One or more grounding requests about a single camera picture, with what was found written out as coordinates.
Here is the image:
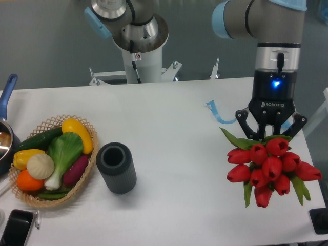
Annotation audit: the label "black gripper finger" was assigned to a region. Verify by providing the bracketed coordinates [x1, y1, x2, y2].
[282, 113, 308, 137]
[235, 109, 259, 140]

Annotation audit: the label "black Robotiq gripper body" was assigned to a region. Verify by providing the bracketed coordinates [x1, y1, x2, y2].
[248, 70, 297, 140]

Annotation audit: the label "blue handled saucepan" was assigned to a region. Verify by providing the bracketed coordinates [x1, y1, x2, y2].
[1, 74, 21, 175]

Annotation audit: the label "black device at edge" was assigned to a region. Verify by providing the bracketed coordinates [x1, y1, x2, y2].
[309, 208, 327, 235]

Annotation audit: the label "red tulip bouquet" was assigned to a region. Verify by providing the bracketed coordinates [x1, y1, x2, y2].
[222, 129, 322, 208]

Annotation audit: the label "green bok choy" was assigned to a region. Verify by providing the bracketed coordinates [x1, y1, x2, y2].
[45, 132, 83, 191]

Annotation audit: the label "orange fruit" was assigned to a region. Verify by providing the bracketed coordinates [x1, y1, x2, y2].
[16, 170, 44, 191]

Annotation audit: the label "blue ribbon strip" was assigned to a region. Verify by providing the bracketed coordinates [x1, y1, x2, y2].
[204, 100, 237, 125]

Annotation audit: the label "yellow bell pepper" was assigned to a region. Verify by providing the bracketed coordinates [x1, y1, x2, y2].
[13, 149, 46, 170]

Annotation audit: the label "woven wicker basket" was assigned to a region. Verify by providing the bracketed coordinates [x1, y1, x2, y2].
[8, 115, 99, 208]

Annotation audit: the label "white steamed bun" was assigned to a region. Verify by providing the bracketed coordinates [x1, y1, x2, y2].
[27, 154, 55, 180]

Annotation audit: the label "white frame at right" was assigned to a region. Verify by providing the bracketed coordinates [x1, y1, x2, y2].
[303, 88, 327, 137]

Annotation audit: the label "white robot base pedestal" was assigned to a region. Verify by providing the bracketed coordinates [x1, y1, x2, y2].
[89, 48, 182, 86]

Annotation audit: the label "dark grey ribbed vase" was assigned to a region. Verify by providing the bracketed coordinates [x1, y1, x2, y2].
[96, 142, 137, 194]

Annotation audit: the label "yellow squash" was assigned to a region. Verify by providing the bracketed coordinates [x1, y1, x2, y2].
[61, 118, 93, 154]

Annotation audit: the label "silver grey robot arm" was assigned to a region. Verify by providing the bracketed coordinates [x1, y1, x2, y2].
[84, 1, 307, 141]

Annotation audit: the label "black smartphone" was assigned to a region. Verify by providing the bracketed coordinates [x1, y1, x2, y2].
[1, 209, 35, 246]

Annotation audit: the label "purple sweet potato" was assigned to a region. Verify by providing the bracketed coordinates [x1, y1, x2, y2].
[63, 155, 88, 187]

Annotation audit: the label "green pea pods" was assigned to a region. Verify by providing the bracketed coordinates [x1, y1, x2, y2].
[36, 188, 71, 200]

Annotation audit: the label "green cucumber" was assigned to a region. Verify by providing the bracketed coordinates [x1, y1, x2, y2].
[16, 128, 63, 152]

